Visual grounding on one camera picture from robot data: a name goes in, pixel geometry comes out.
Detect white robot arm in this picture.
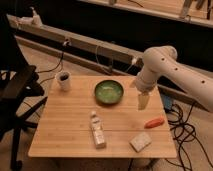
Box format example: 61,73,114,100
134,46,213,112

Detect white mug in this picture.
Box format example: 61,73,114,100
56,71,71,91

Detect green ceramic bowl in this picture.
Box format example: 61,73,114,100
94,80,124,105

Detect orange carrot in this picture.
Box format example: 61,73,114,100
144,117,165,129

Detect white plastic bottle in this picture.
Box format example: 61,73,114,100
90,111,106,149

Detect white wall plug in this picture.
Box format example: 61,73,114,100
63,39,71,47
131,57,138,65

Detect white spray bottle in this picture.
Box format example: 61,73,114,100
31,7,43,27

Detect white sponge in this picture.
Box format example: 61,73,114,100
130,132,152,152

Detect blue power adapter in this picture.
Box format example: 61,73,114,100
161,94,173,111

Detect black floor cables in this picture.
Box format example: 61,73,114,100
164,101,213,169

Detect black office chair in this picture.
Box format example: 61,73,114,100
0,11,47,171

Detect wooden table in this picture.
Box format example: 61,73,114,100
28,76,177,158

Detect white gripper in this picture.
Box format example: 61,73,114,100
134,77,156,110

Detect white wall plug left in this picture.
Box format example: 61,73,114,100
63,39,71,47

